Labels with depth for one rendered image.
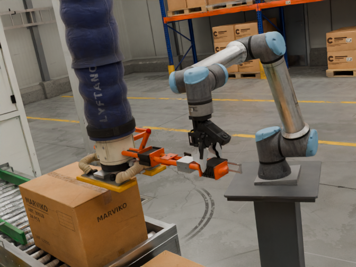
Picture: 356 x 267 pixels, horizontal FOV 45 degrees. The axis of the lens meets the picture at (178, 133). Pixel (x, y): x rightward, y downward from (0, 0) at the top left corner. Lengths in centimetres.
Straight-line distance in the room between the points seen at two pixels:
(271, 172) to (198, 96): 107
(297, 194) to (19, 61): 1019
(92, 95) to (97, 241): 79
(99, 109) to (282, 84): 91
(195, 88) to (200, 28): 1071
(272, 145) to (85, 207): 106
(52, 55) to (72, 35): 1055
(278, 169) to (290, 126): 29
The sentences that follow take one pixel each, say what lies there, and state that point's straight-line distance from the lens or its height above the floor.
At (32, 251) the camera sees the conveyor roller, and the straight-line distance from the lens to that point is 279.
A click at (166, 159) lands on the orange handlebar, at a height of 120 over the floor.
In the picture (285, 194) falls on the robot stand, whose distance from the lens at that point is 237.
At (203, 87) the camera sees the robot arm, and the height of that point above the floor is 150.
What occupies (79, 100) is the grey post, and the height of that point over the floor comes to 90.
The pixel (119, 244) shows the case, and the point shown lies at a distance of 237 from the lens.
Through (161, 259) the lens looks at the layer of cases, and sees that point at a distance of 234.
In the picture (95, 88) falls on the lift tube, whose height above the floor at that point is 151.
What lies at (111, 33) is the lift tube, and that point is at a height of 172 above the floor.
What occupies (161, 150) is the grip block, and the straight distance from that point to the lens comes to 183.
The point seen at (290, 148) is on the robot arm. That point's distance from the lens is 240.
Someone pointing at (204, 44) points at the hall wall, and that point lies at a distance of 1221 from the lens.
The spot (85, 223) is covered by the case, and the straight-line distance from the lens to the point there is 220.
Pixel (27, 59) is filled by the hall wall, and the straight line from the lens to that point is 1203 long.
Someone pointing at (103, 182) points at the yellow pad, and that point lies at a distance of 199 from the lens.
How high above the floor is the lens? 178
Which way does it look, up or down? 16 degrees down
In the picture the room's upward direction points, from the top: 9 degrees counter-clockwise
